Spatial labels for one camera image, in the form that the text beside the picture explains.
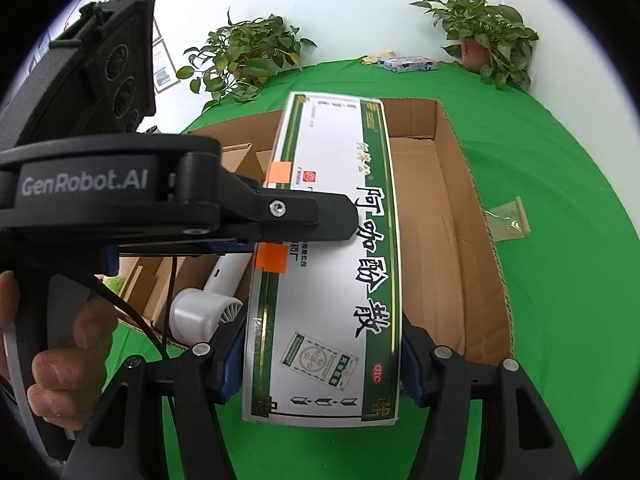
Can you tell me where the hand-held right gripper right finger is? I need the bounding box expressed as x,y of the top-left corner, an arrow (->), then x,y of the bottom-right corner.
400,314 -> 581,480

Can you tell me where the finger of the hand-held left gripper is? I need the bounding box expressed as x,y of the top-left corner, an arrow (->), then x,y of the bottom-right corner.
117,239 -> 257,257
180,152 -> 357,243

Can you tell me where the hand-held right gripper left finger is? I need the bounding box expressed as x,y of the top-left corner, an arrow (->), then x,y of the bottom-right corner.
65,305 -> 248,480

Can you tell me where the green white medicine box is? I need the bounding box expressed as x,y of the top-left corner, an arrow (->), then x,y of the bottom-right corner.
241,92 -> 402,428

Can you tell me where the white hair dryer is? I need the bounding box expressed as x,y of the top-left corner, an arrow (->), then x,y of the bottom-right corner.
168,252 -> 253,348

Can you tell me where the large cardboard box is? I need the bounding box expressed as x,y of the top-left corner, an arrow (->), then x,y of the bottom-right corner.
97,97 -> 516,366

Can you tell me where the person's left hand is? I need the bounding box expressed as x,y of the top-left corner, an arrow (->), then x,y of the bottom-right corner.
0,270 -> 119,432

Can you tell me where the bushy potted green plant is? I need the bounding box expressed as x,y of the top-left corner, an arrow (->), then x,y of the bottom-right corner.
176,7 -> 317,111

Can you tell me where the small clear plastic packet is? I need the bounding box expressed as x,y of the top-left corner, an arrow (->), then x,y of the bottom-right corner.
484,197 -> 531,242

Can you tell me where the tissue pack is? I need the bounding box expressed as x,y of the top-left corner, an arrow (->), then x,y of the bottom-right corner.
377,55 -> 438,73

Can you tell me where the potted plant in red pot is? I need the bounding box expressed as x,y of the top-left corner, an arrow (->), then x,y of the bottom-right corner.
410,0 -> 540,92

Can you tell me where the black cable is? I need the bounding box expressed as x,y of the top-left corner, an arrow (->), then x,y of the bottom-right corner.
97,255 -> 178,361

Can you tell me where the group of framed wall certificates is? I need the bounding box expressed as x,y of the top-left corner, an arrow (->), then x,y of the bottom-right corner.
150,17 -> 176,93

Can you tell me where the grey strap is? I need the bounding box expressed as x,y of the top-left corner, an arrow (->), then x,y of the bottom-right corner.
0,324 -> 38,443

